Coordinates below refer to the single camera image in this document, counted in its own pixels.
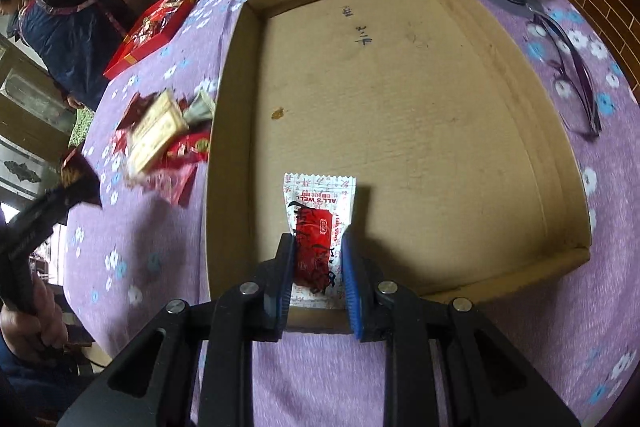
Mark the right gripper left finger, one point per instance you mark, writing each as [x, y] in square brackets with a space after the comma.
[278, 287]

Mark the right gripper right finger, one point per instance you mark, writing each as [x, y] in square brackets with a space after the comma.
[357, 288]

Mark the white red snack sachet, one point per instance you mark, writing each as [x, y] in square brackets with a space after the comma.
[319, 210]

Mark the small red candy packet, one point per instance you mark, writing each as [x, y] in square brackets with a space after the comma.
[173, 185]

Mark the beige cracker packet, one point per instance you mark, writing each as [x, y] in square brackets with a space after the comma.
[161, 123]

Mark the pale green snack packet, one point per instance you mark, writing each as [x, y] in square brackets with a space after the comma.
[201, 109]

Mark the dark red foil candy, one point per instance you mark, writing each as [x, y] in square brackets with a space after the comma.
[81, 183]

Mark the red candy yellow label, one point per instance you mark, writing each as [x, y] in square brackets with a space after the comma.
[192, 147]

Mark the left hand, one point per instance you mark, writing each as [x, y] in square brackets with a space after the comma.
[27, 336]

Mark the brown cardboard tray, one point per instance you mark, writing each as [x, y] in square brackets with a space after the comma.
[466, 182]

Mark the person in dark jacket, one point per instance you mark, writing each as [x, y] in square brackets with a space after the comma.
[75, 39]

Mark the red candy gift box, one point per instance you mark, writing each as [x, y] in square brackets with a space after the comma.
[154, 28]

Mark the purple frame eyeglasses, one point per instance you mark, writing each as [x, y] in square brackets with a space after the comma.
[572, 69]

